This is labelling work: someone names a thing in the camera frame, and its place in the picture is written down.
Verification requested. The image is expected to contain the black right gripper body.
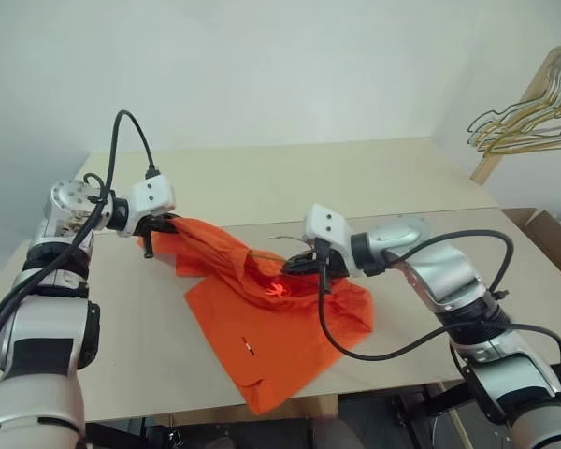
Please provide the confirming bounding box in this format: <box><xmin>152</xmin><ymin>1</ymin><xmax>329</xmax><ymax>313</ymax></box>
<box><xmin>307</xmin><ymin>237</ymin><xmax>352</xmax><ymax>282</ymax></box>

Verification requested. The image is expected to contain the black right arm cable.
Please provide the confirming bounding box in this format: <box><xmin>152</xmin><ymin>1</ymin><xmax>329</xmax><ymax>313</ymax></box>
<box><xmin>316</xmin><ymin>228</ymin><xmax>561</xmax><ymax>398</ymax></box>

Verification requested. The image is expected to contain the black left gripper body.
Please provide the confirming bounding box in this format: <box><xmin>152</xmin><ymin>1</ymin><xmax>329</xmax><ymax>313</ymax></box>
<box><xmin>137</xmin><ymin>212</ymin><xmax>181</xmax><ymax>238</ymax></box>

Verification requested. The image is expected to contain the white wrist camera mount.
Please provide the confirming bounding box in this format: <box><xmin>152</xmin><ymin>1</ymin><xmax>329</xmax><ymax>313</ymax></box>
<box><xmin>302</xmin><ymin>203</ymin><xmax>354</xmax><ymax>249</ymax></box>
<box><xmin>121</xmin><ymin>175</ymin><xmax>177</xmax><ymax>238</ymax></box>

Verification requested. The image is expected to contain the yellow wire hanger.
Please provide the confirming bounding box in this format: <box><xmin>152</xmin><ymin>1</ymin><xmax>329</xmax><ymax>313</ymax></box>
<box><xmin>483</xmin><ymin>69</ymin><xmax>561</xmax><ymax>155</ymax></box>
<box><xmin>469</xmin><ymin>60</ymin><xmax>561</xmax><ymax>151</ymax></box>

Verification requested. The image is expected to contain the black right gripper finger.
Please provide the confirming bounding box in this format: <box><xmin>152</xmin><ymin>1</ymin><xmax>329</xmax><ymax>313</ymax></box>
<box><xmin>286</xmin><ymin>249</ymin><xmax>319</xmax><ymax>266</ymax></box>
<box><xmin>281</xmin><ymin>262</ymin><xmax>320</xmax><ymax>278</ymax></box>

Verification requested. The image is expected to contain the black table frame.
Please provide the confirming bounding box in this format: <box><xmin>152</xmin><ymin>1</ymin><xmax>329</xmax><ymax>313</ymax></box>
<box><xmin>88</xmin><ymin>383</ymin><xmax>473</xmax><ymax>449</ymax></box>

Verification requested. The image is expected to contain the dark wire hanger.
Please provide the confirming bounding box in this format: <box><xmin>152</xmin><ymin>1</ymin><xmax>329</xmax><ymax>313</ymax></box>
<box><xmin>467</xmin><ymin>69</ymin><xmax>561</xmax><ymax>141</ymax></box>

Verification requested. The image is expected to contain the brown cardboard box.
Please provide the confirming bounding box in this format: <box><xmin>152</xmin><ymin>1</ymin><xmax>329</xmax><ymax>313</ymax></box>
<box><xmin>502</xmin><ymin>208</ymin><xmax>561</xmax><ymax>277</ymax></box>

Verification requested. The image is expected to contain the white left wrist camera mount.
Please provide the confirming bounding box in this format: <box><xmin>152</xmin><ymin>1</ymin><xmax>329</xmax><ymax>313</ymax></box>
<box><xmin>121</xmin><ymin>175</ymin><xmax>177</xmax><ymax>238</ymax></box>

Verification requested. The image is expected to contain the wooden hanger rack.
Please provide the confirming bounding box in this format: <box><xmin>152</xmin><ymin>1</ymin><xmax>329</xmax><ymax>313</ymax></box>
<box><xmin>469</xmin><ymin>45</ymin><xmax>561</xmax><ymax>183</ymax></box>

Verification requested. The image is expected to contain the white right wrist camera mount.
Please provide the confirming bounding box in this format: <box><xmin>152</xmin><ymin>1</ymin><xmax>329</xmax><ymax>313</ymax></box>
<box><xmin>302</xmin><ymin>203</ymin><xmax>354</xmax><ymax>249</ymax></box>

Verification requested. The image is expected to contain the orange shirt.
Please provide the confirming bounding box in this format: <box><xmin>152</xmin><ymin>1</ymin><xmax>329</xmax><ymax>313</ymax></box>
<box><xmin>137</xmin><ymin>215</ymin><xmax>376</xmax><ymax>416</ymax></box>

